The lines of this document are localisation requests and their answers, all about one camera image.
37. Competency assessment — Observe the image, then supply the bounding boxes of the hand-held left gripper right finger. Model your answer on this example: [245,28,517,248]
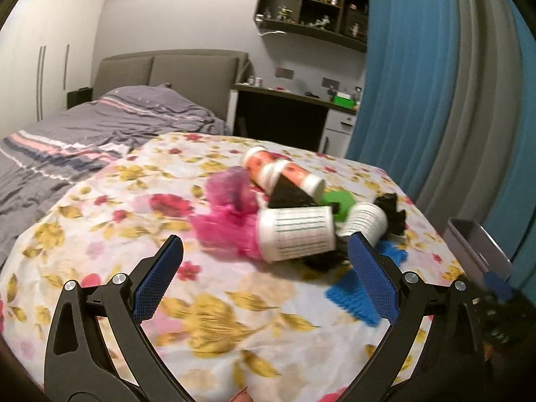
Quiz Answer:
[335,231,492,402]

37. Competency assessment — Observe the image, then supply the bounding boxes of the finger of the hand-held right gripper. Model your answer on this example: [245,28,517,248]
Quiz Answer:
[481,271,515,303]

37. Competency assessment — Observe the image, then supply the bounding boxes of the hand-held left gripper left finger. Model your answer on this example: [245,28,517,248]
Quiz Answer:
[44,234,197,402]

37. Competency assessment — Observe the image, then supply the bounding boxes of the blue ridged plastic piece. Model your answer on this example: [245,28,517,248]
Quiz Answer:
[327,243,405,327]

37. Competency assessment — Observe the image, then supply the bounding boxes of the grey plastic bin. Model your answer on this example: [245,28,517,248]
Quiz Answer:
[446,218,514,279]

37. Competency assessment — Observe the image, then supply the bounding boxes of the black plastic bag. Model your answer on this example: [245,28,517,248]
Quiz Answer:
[299,234,356,272]
[374,193,407,239]
[268,174,342,214]

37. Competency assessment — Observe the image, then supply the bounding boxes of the white paper cup green lines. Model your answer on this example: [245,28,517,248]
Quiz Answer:
[338,202,388,246]
[256,205,336,264]

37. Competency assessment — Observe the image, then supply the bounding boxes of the pink plastic bag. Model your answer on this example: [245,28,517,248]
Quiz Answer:
[190,166,269,260]

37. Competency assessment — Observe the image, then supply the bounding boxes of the orange apple print paper cup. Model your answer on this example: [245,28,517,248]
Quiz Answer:
[241,146,279,185]
[262,159,326,199]

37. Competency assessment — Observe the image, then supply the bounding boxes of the green ridged plastic piece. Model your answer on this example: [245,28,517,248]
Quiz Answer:
[320,190,356,222]

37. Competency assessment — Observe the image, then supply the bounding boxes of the floral tablecloth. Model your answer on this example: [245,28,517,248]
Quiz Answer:
[0,132,474,402]

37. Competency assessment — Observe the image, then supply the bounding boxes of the white drawer unit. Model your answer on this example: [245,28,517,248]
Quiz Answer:
[322,108,358,157]

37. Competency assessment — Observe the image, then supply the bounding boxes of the grey bed with striped duvet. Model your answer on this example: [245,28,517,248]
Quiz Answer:
[0,85,231,269]

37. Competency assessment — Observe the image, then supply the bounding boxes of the black nightstand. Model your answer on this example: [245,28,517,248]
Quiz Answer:
[67,87,93,110]

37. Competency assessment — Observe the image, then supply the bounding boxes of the dark top desk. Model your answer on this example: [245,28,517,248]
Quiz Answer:
[230,83,361,151]

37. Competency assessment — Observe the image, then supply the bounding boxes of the blue and grey curtain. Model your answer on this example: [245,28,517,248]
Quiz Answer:
[343,0,536,298]

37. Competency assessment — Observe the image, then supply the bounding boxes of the grey upholstered bed headboard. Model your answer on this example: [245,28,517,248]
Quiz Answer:
[92,50,252,122]

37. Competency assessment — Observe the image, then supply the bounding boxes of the white wardrobe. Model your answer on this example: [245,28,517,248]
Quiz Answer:
[0,0,114,139]

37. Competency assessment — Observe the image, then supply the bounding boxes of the row of small figurines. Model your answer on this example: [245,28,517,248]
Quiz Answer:
[257,0,365,36]

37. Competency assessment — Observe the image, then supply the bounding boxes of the dark wall shelf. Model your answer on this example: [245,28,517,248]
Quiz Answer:
[253,0,371,53]

